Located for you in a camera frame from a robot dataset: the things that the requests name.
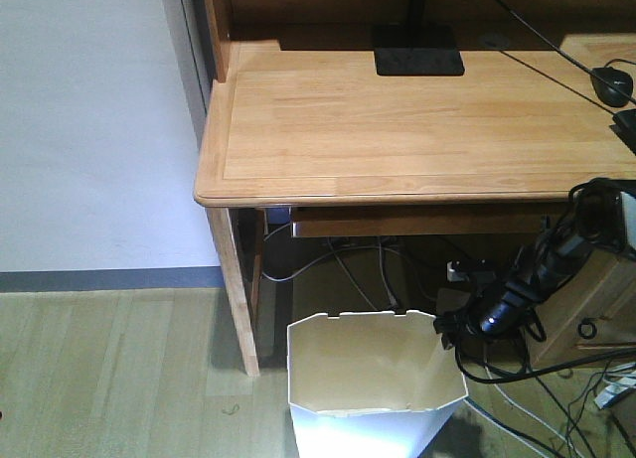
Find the white plastic trash bin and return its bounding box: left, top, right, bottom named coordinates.
left=287, top=310, right=468, bottom=457

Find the black cable across desk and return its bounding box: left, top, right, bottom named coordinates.
left=476, top=0, right=636, bottom=116

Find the black computer mouse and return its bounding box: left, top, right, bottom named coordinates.
left=590, top=67, right=634, bottom=107

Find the grey cable under desk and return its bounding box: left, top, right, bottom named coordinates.
left=260, top=223, right=398, bottom=310

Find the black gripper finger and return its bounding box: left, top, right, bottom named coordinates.
left=433, top=314, right=464, bottom=333
left=441, top=333, right=460, bottom=350

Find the black device on desk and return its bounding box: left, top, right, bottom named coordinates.
left=610, top=108, right=636, bottom=154

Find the wooden drawer cabinet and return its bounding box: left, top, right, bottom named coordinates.
left=527, top=251, right=635, bottom=368

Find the white plug adapter on floor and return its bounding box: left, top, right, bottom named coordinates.
left=594, top=382, right=628, bottom=409

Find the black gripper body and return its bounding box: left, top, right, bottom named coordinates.
left=466, top=259, right=547, bottom=338

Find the black monitor stand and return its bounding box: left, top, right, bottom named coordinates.
left=371, top=0, right=465, bottom=76

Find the white cable on floor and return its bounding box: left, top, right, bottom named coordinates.
left=484, top=366, right=580, bottom=458

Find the wooden desk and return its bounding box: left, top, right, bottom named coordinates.
left=194, top=0, right=635, bottom=376

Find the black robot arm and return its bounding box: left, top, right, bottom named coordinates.
left=433, top=178, right=635, bottom=350

